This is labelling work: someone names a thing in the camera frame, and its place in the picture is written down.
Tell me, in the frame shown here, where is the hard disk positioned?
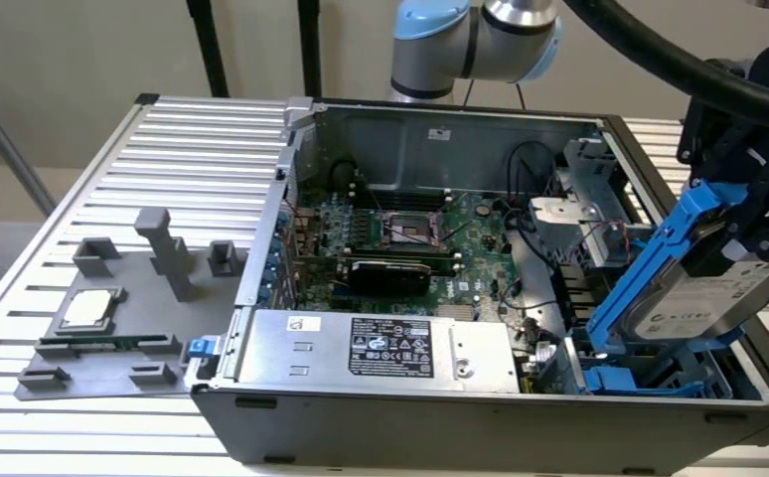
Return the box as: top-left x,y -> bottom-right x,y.
584,177 -> 769,358

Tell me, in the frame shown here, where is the grey disk bay cage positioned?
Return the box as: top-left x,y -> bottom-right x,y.
557,332 -> 738,399

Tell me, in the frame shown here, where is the silver metal drive cage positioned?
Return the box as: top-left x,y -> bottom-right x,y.
527,137 -> 659,270

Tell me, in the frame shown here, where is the black plastic air shroud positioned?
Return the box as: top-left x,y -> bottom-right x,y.
551,261 -> 615,330

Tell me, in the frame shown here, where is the green motherboard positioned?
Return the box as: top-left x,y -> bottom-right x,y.
282,187 -> 548,325

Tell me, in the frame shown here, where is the CPU socket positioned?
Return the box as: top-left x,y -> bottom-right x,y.
368,210 -> 457,250

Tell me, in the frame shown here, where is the black RAM slot bank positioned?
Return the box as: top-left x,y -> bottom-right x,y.
338,244 -> 457,260
355,190 -> 451,211

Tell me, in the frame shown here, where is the small finned heatsink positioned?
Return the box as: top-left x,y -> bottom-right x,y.
435,303 -> 479,323

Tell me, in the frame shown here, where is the black graphics card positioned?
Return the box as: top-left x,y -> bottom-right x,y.
333,255 -> 460,299

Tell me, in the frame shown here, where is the black open PC case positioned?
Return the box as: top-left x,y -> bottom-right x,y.
188,96 -> 769,466

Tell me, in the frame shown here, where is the black stand pole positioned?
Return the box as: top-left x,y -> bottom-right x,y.
184,0 -> 230,98
296,0 -> 322,98

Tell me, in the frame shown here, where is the silver power supply unit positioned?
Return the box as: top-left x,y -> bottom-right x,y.
233,308 -> 523,396

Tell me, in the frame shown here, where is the blue case latch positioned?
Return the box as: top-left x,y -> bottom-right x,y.
184,336 -> 218,361

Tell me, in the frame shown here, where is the grey parts rack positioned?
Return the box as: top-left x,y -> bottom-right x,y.
11,208 -> 253,401

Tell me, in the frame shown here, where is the silver CPU chip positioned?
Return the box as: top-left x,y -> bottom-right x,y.
58,290 -> 117,327

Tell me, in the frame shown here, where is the green RAM stick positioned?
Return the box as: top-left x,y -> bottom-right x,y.
38,336 -> 168,350

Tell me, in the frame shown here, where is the grey metal pole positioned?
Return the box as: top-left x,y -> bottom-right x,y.
0,66 -> 55,216

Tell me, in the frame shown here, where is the thin red black wire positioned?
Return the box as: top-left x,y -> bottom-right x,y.
585,220 -> 632,253

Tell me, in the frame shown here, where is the thick black camera cable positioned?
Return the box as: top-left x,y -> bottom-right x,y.
565,0 -> 769,124

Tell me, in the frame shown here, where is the black looped wire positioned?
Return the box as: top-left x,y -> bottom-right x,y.
504,140 -> 559,201

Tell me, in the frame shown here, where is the blue disk caddy handle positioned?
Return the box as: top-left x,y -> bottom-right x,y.
584,366 -> 639,395

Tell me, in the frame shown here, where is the thin black motherboard wire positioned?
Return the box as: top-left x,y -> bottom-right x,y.
493,280 -> 545,320

